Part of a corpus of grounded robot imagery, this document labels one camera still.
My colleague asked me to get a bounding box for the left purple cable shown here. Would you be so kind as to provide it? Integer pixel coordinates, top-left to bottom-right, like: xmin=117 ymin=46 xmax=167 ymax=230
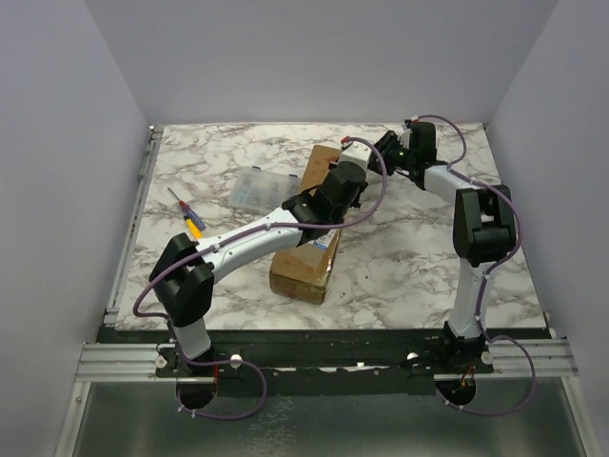
xmin=132 ymin=136 xmax=387 ymax=421

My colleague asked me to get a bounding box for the brown cardboard express box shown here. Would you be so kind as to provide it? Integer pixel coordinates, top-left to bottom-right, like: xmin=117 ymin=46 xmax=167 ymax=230
xmin=269 ymin=145 xmax=348 ymax=305

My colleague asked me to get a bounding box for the clear plastic screw box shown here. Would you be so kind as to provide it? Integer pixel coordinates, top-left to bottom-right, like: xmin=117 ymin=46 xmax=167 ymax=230
xmin=228 ymin=167 xmax=301 ymax=213

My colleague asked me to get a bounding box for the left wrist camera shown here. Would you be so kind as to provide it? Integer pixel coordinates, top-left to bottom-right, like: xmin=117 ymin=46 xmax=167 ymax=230
xmin=339 ymin=136 xmax=372 ymax=171

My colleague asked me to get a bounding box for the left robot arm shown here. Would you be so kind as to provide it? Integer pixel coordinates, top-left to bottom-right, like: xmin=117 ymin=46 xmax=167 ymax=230
xmin=149 ymin=161 xmax=367 ymax=376

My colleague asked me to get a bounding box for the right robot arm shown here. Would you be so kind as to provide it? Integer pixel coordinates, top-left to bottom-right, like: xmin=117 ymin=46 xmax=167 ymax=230
xmin=368 ymin=120 xmax=517 ymax=372

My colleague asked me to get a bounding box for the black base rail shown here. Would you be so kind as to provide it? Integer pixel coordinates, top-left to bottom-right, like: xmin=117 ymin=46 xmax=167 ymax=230
xmin=96 ymin=328 xmax=493 ymax=400

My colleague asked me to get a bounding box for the aluminium frame rail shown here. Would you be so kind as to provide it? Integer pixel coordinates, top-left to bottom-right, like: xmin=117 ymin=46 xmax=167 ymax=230
xmin=54 ymin=126 xmax=164 ymax=456

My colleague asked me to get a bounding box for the red handled screwdriver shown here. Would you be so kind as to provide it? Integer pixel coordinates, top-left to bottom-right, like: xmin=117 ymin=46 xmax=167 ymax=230
xmin=167 ymin=187 xmax=190 ymax=216

